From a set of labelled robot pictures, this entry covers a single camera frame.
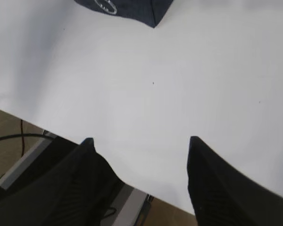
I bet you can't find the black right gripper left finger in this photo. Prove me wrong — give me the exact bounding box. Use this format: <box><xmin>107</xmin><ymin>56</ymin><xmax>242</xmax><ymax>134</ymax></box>
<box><xmin>0</xmin><ymin>138</ymin><xmax>122</xmax><ymax>226</ymax></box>

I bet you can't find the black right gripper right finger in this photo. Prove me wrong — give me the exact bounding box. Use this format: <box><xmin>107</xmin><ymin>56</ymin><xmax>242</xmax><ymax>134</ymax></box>
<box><xmin>187</xmin><ymin>136</ymin><xmax>283</xmax><ymax>226</ymax></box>

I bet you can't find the navy blue lunch bag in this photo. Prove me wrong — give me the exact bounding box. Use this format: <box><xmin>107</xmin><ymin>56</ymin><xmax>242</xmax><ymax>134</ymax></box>
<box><xmin>76</xmin><ymin>0</ymin><xmax>173</xmax><ymax>28</ymax></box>

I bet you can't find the black floor cable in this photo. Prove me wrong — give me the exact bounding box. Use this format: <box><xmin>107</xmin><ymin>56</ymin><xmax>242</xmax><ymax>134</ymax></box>
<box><xmin>0</xmin><ymin>119</ymin><xmax>53</xmax><ymax>161</ymax></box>

